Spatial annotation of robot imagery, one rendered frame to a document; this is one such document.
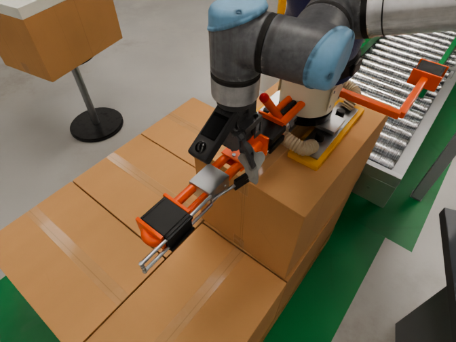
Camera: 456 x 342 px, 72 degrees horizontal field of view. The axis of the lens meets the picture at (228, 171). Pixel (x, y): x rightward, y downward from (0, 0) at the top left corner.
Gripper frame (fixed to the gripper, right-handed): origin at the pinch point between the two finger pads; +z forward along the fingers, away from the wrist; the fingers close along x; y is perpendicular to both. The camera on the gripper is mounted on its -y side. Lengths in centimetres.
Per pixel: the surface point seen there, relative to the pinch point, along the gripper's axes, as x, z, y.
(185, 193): 2.9, -0.6, -11.2
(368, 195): -27, 64, 73
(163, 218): 1.0, -2.1, -19.2
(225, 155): 3.0, -1.1, 2.9
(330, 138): -10.6, 10.6, 36.9
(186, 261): 13, 53, -7
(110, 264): 34, 53, -25
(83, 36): 149, 32, 51
